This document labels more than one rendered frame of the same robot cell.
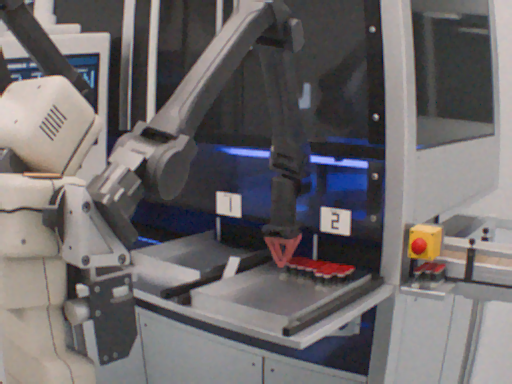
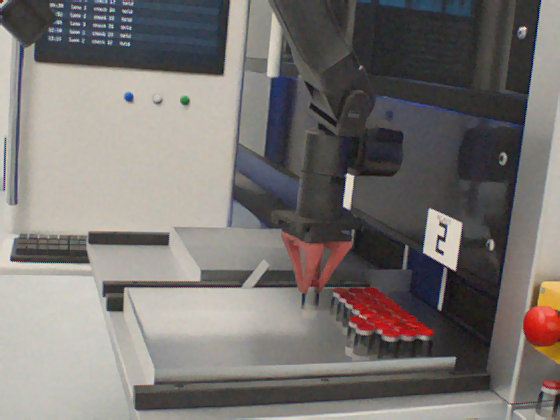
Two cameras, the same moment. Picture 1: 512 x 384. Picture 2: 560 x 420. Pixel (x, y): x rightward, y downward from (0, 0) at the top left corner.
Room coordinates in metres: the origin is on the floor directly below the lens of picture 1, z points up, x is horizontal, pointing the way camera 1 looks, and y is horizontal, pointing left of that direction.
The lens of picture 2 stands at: (0.59, -0.54, 1.23)
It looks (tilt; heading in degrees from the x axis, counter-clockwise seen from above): 11 degrees down; 33
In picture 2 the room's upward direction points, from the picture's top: 5 degrees clockwise
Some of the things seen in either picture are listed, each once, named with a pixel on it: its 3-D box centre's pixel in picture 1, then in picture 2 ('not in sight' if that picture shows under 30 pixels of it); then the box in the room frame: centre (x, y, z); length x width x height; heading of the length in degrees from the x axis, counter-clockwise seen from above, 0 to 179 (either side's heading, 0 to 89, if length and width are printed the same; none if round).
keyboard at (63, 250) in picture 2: not in sight; (114, 248); (1.67, 0.54, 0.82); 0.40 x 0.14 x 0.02; 140
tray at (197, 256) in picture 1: (207, 254); (284, 257); (1.65, 0.13, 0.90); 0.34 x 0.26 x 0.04; 142
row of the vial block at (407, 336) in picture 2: (317, 273); (378, 326); (1.45, -0.15, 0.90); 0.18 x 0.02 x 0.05; 52
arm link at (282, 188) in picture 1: (285, 188); (330, 152); (1.43, -0.07, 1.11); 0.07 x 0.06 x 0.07; 153
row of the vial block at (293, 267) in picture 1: (312, 275); (361, 326); (1.43, -0.13, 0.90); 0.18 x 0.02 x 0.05; 52
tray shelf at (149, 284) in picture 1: (239, 282); (272, 308); (1.49, 0.04, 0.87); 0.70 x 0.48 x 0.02; 52
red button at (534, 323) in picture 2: (419, 245); (545, 326); (1.34, -0.38, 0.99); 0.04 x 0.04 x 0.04; 52
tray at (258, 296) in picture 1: (285, 290); (277, 334); (1.35, -0.07, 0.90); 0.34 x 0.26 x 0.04; 142
